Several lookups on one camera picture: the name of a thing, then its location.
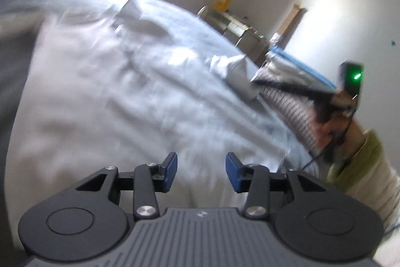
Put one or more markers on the white shirt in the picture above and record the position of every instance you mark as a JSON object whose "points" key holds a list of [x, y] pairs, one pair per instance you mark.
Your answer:
{"points": [[109, 91]]}

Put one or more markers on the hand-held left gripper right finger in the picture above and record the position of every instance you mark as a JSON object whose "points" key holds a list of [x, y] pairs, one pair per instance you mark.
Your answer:
{"points": [[232, 170]]}

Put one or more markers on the person's right hand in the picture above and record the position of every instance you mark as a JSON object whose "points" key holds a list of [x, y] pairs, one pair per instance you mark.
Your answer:
{"points": [[340, 138]]}

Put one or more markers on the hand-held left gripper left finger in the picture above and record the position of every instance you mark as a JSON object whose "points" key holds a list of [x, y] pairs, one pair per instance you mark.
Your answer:
{"points": [[171, 168]]}

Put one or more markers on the grey bed sheet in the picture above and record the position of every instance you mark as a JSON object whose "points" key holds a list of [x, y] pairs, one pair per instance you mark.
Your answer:
{"points": [[12, 73]]}

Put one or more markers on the metal desk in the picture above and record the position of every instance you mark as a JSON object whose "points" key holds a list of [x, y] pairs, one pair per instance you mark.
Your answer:
{"points": [[237, 32]]}

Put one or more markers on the yellow box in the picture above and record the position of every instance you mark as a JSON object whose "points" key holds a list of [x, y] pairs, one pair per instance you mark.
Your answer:
{"points": [[223, 1]]}

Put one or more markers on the blue folded cloth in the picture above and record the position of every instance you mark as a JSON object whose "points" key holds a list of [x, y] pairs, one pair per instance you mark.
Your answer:
{"points": [[306, 66]]}

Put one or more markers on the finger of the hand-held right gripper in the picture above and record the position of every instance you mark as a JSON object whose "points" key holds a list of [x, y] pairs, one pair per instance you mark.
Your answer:
{"points": [[284, 87]]}

